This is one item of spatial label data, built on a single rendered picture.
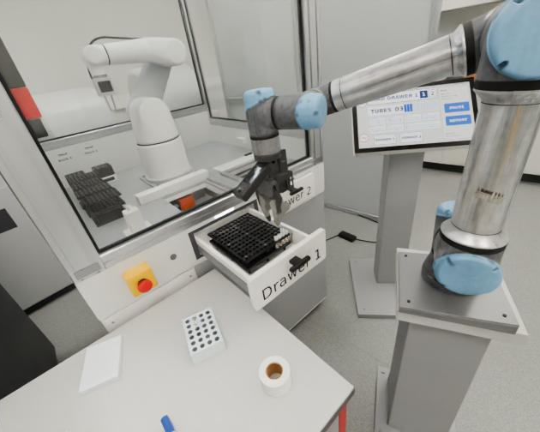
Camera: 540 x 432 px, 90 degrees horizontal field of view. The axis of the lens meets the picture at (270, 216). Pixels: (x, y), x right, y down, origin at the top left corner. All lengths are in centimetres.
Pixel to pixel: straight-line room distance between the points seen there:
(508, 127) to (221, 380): 74
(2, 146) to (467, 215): 93
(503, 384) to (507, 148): 134
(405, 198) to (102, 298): 140
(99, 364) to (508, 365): 170
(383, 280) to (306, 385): 131
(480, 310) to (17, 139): 111
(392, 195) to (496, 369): 94
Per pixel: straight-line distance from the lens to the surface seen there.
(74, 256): 85
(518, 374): 184
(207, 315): 82
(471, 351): 103
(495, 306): 90
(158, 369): 83
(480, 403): 168
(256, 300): 73
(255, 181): 69
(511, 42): 54
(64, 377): 96
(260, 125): 68
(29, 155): 78
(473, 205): 63
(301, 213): 126
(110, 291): 93
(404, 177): 154
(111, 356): 90
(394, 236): 172
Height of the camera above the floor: 139
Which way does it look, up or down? 30 degrees down
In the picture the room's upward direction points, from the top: 8 degrees counter-clockwise
